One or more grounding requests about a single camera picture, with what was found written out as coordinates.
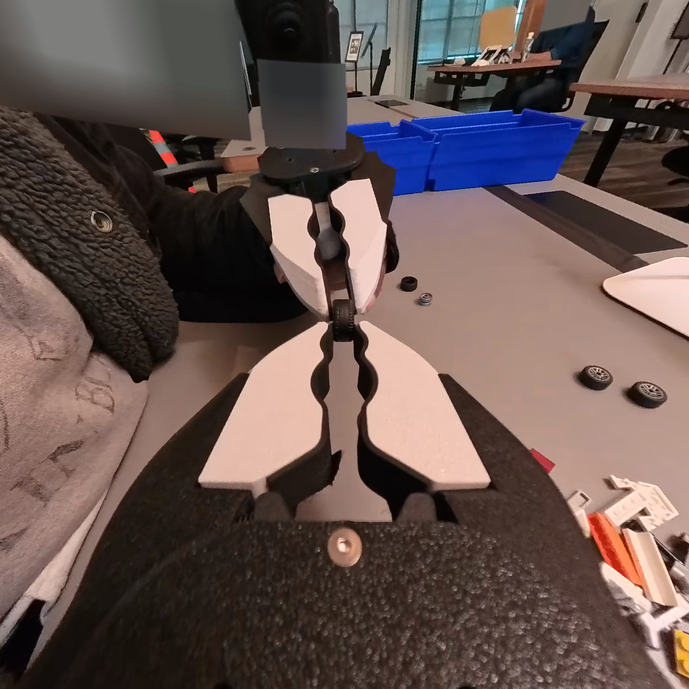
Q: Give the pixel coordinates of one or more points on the white stand base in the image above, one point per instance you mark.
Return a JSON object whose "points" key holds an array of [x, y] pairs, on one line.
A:
{"points": [[651, 293]]}

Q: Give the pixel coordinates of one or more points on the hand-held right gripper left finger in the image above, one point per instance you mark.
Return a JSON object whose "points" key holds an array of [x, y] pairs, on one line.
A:
{"points": [[264, 420]]}

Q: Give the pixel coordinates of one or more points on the wooden desk black legs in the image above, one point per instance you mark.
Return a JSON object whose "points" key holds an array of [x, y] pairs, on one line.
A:
{"points": [[635, 86], [484, 65]]}

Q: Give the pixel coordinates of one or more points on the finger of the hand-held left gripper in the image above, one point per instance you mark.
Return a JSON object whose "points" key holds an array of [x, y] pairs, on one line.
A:
{"points": [[366, 237], [290, 237]]}

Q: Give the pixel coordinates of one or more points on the black table cover panel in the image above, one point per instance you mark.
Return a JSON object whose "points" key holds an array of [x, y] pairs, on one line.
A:
{"points": [[603, 220]]}

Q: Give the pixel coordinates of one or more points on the person's left forearm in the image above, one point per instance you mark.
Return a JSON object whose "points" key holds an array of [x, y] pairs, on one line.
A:
{"points": [[215, 258]]}

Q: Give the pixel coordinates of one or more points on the blue plastic bin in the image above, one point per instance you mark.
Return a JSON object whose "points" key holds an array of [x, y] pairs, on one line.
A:
{"points": [[500, 156], [414, 161]]}

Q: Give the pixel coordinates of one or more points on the framed sign on stand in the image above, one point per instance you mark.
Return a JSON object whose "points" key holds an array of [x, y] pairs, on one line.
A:
{"points": [[355, 46]]}

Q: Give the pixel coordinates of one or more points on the pile of lego pieces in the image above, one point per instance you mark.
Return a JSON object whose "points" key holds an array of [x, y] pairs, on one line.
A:
{"points": [[640, 560]]}

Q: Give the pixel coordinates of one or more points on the black lego wheel grey rim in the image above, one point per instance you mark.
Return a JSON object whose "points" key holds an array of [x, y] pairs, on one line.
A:
{"points": [[647, 395], [596, 377]]}

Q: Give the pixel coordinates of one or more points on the yellow panel board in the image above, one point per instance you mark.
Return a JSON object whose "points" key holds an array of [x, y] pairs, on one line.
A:
{"points": [[498, 27]]}

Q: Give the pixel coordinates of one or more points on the grey desk wooden edge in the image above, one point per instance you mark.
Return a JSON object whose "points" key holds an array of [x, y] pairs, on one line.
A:
{"points": [[242, 153]]}

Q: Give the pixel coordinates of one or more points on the person's left hand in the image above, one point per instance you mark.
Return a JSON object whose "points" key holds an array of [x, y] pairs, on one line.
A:
{"points": [[392, 247]]}

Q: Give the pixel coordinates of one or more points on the orange traffic cone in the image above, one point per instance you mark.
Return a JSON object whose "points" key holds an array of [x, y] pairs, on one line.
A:
{"points": [[164, 150]]}

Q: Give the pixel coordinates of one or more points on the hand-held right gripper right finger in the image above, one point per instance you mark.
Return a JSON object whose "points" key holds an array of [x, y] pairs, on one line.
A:
{"points": [[420, 420]]}

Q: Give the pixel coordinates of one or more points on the small red lego piece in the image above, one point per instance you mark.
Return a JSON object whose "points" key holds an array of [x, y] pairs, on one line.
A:
{"points": [[543, 462]]}

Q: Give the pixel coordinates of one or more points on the grey printed sweatshirt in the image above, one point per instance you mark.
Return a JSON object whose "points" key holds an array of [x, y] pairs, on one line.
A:
{"points": [[48, 430]]}

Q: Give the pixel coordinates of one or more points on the black lego tire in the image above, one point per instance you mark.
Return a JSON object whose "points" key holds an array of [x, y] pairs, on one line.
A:
{"points": [[343, 322], [405, 285]]}

